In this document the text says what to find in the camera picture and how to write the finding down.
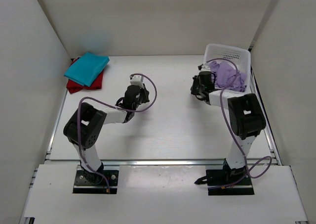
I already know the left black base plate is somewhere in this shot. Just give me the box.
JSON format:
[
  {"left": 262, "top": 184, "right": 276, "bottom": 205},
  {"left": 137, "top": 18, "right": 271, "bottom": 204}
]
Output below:
[{"left": 73, "top": 166, "right": 119, "bottom": 194}]

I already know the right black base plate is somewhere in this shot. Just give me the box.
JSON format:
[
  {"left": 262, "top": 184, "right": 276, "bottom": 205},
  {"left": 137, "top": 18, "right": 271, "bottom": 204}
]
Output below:
[{"left": 206, "top": 170, "right": 255, "bottom": 196}]

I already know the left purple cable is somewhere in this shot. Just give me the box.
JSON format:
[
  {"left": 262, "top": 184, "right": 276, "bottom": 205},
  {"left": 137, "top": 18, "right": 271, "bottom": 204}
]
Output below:
[{"left": 78, "top": 73, "right": 158, "bottom": 192}]

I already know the teal t-shirt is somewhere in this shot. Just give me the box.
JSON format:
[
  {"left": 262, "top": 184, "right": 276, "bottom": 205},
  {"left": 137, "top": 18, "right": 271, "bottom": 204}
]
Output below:
[{"left": 64, "top": 52, "right": 110, "bottom": 87}]

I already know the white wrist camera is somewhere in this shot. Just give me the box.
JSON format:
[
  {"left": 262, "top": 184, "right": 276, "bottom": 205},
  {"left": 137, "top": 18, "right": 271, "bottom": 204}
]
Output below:
[
  {"left": 130, "top": 75, "right": 144, "bottom": 88},
  {"left": 198, "top": 62, "right": 211, "bottom": 72}
]

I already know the white plastic basket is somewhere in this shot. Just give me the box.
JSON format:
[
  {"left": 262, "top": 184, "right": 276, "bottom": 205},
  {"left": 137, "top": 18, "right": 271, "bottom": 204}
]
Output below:
[{"left": 203, "top": 44, "right": 251, "bottom": 93}]

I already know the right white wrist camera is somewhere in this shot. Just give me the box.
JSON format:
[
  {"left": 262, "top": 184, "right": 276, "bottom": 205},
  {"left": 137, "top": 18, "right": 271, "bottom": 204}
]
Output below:
[{"left": 198, "top": 62, "right": 211, "bottom": 72}]

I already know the aluminium front rail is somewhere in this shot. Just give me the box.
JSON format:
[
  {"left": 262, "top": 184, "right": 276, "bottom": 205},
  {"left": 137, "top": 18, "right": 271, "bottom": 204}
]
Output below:
[{"left": 102, "top": 159, "right": 224, "bottom": 166}]

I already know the red t-shirt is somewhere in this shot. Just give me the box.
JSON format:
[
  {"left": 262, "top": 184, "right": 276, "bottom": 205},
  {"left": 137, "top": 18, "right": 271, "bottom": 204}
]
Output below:
[{"left": 64, "top": 53, "right": 110, "bottom": 94}]

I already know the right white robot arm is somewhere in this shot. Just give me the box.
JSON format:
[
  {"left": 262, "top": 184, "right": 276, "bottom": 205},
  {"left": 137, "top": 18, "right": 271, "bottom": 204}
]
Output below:
[{"left": 191, "top": 71, "right": 266, "bottom": 188}]

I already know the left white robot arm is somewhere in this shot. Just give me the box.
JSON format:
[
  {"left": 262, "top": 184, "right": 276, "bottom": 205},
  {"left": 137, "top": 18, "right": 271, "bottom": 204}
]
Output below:
[{"left": 63, "top": 82, "right": 150, "bottom": 185}]

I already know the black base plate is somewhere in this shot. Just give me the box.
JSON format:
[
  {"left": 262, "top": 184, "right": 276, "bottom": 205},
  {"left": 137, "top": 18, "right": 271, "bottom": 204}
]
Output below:
[
  {"left": 206, "top": 170, "right": 255, "bottom": 196},
  {"left": 73, "top": 166, "right": 119, "bottom": 194}
]

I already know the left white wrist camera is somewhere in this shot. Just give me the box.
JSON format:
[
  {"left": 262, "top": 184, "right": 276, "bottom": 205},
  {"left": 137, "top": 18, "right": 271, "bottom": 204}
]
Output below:
[{"left": 130, "top": 75, "right": 144, "bottom": 88}]

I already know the lavender t-shirt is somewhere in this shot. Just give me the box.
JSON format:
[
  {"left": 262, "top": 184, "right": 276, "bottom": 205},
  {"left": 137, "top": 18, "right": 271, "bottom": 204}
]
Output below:
[{"left": 209, "top": 61, "right": 247, "bottom": 92}]

